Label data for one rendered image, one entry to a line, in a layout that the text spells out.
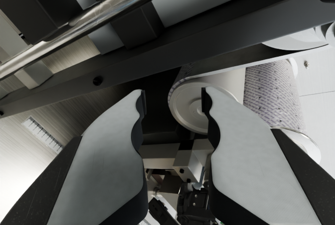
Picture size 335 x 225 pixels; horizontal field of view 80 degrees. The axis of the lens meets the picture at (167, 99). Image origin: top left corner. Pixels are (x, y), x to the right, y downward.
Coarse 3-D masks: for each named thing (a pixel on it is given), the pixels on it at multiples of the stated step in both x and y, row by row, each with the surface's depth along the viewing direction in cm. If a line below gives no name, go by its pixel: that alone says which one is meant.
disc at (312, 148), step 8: (280, 128) 30; (288, 128) 30; (288, 136) 31; (296, 136) 30; (304, 136) 30; (304, 144) 31; (312, 144) 30; (312, 152) 31; (320, 152) 31; (320, 160) 32
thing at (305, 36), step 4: (300, 32) 17; (304, 32) 17; (308, 32) 17; (292, 36) 17; (296, 36) 17; (300, 36) 17; (304, 36) 17; (308, 36) 17; (312, 36) 17; (316, 36) 17; (300, 40) 17; (304, 40) 17; (308, 40) 17; (312, 40) 17; (316, 40) 17; (320, 40) 17
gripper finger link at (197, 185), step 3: (201, 171) 44; (201, 174) 43; (201, 177) 42; (201, 180) 42; (192, 183) 42; (195, 183) 42; (198, 183) 42; (201, 183) 41; (195, 186) 41; (198, 186) 41; (201, 186) 41; (198, 189) 41
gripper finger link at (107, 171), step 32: (128, 96) 11; (96, 128) 9; (128, 128) 9; (96, 160) 7; (128, 160) 7; (64, 192) 6; (96, 192) 6; (128, 192) 6; (64, 224) 5; (96, 224) 5; (128, 224) 6
